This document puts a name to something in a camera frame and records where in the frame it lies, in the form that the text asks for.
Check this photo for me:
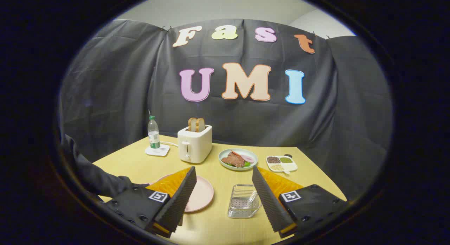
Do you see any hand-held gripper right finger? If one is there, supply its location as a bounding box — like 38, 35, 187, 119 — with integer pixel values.
251, 165, 348, 238

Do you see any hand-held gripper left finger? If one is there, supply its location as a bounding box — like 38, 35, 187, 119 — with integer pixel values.
102, 166, 197, 238

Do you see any pink plate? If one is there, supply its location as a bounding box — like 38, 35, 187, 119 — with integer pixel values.
155, 175, 214, 213

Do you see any white divided dish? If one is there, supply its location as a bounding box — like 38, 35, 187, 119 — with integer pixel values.
266, 155, 298, 174

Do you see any white square coaster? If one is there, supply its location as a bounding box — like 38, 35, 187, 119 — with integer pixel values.
145, 144, 170, 157

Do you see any brown meat slice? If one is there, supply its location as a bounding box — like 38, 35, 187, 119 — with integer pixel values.
221, 152, 246, 168

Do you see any white toaster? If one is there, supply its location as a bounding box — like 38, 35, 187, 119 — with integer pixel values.
177, 124, 213, 164

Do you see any pale green plate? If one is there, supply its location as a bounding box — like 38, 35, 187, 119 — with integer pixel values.
218, 148, 258, 171

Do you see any clear plastic water bottle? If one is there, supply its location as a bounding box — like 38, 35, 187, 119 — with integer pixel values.
148, 115, 161, 149

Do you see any black backdrop cloth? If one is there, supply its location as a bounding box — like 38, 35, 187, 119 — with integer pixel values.
58, 18, 393, 203

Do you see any metal wire basket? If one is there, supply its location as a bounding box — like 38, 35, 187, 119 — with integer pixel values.
227, 184, 261, 219

